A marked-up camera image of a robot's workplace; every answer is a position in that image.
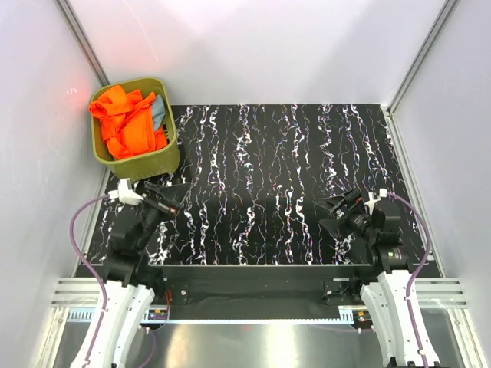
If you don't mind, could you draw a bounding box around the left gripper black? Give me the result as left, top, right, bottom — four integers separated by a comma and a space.
135, 182, 192, 250

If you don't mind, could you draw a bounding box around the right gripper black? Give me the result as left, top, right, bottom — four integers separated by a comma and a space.
312, 188, 377, 242

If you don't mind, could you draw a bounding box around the orange t shirt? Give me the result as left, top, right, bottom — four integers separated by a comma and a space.
89, 85, 168, 160

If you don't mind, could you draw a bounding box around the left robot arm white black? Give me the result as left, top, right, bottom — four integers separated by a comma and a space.
71, 179, 191, 367

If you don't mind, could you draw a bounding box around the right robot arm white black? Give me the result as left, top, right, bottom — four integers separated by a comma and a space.
313, 189, 441, 367

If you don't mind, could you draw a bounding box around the olive green plastic basket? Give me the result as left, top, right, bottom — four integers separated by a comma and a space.
90, 77, 180, 181

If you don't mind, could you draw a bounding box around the grey blue t shirt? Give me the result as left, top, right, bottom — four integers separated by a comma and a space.
151, 94, 166, 132

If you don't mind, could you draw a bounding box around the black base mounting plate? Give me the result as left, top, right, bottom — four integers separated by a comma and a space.
158, 264, 371, 321

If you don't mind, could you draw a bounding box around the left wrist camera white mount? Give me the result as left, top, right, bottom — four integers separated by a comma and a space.
108, 179, 143, 205

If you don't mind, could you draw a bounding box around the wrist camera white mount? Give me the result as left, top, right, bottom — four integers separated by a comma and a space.
364, 189, 388, 215
108, 179, 143, 205

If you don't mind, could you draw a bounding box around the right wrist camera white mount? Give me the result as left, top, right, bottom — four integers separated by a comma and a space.
364, 189, 388, 215

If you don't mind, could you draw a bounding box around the aluminium frame rail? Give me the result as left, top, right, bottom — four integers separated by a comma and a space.
51, 278, 467, 309

